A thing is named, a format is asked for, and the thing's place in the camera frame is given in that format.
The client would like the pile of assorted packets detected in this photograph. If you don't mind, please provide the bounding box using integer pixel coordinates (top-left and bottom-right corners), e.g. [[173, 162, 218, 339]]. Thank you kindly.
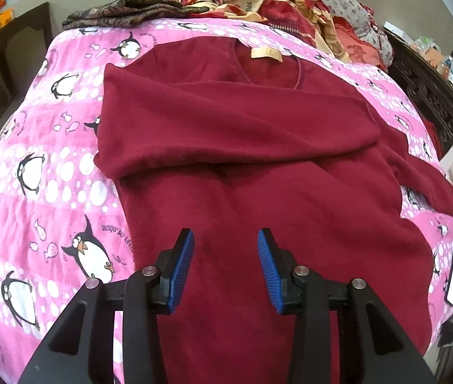
[[410, 36, 453, 105]]

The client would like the dark carved wooden headboard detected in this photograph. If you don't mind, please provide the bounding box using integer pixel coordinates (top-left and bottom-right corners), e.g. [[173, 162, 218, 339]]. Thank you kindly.
[[382, 28, 453, 156]]

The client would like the maroon knit sweater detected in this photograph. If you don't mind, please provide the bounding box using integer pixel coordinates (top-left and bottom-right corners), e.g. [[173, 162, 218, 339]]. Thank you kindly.
[[94, 36, 453, 384]]

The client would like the dark wooden cabinet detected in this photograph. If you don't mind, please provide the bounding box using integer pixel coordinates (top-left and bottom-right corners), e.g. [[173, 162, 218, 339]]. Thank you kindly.
[[0, 2, 53, 137]]

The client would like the pink penguin print blanket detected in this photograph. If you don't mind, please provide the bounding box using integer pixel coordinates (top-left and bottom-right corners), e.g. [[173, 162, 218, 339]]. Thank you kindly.
[[0, 18, 453, 384]]

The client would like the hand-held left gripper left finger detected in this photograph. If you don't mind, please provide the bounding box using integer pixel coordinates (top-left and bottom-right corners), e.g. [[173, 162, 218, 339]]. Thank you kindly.
[[18, 228, 196, 384]]

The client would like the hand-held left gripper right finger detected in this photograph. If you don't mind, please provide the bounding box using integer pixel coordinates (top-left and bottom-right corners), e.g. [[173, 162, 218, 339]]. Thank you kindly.
[[257, 228, 438, 384]]

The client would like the red floral quilt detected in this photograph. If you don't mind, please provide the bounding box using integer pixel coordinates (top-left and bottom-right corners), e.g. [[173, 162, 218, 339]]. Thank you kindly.
[[160, 0, 383, 65]]

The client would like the brown patterned cloth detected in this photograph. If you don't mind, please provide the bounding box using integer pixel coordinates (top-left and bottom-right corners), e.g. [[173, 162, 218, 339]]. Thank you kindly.
[[62, 0, 211, 30]]

